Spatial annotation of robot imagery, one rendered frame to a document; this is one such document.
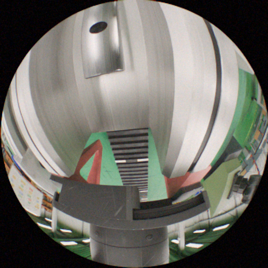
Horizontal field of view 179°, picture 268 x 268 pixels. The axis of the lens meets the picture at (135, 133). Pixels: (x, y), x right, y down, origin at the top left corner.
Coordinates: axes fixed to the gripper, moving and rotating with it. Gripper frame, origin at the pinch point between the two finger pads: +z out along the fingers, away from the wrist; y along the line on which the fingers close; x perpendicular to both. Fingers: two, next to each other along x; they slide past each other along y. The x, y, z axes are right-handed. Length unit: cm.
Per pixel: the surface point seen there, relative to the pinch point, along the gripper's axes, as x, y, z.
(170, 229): 1128, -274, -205
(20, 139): -5.9, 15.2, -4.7
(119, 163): 4.2, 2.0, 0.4
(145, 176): 8.1, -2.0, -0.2
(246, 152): 184, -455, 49
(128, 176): 7.4, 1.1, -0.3
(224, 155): 14.4, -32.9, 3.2
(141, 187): 12.1, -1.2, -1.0
